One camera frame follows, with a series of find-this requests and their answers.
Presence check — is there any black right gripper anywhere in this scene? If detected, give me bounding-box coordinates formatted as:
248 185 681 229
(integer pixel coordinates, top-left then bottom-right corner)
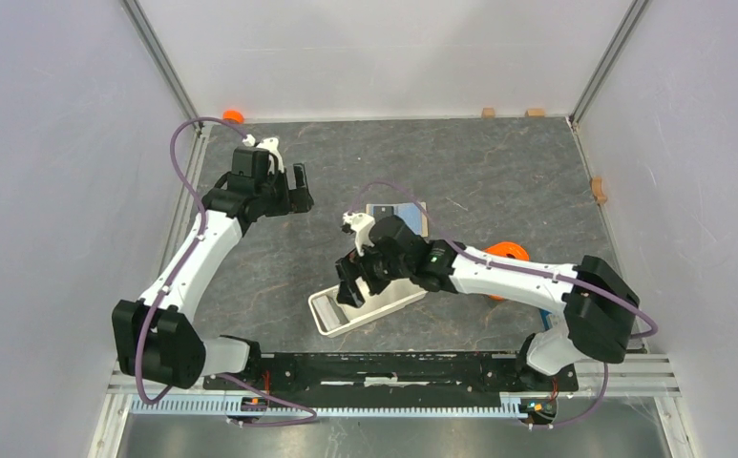
335 242 411 308

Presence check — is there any black credit card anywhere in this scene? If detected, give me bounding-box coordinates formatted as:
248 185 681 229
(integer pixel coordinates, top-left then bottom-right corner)
370 204 396 219

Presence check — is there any beige leather card holder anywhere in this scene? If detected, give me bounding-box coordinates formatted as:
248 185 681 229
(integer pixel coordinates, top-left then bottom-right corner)
366 202 429 237

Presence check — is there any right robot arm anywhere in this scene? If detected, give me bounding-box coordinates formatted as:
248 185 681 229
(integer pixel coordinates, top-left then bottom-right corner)
335 213 639 389

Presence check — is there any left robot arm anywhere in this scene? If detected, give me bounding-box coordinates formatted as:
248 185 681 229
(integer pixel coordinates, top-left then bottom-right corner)
112 137 314 389

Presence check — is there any white plastic tray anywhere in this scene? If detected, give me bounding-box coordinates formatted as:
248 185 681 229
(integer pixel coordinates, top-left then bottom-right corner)
307 280 427 338

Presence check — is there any orange round cap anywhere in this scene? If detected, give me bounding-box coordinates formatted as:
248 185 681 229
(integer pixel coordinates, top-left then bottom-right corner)
221 110 244 124

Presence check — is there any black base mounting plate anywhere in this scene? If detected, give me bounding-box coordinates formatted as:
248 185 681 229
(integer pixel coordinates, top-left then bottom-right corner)
238 351 579 409

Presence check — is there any orange bowl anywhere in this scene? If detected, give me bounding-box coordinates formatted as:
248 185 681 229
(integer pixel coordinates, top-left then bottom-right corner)
483 240 531 302

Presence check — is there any curved wooden piece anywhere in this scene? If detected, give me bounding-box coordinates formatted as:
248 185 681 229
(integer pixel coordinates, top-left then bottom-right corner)
590 177 608 205

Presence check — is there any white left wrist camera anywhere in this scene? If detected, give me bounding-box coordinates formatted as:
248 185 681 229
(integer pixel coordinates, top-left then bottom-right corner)
242 134 285 173

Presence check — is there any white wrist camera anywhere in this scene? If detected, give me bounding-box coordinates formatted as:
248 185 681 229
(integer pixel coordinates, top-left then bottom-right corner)
242 134 285 173
343 212 375 257

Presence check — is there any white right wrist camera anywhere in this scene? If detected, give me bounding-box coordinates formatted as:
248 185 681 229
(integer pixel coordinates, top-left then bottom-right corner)
343 212 375 257

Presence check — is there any white toothed cable rail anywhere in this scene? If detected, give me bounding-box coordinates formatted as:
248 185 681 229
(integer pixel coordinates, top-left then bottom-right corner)
130 394 527 420

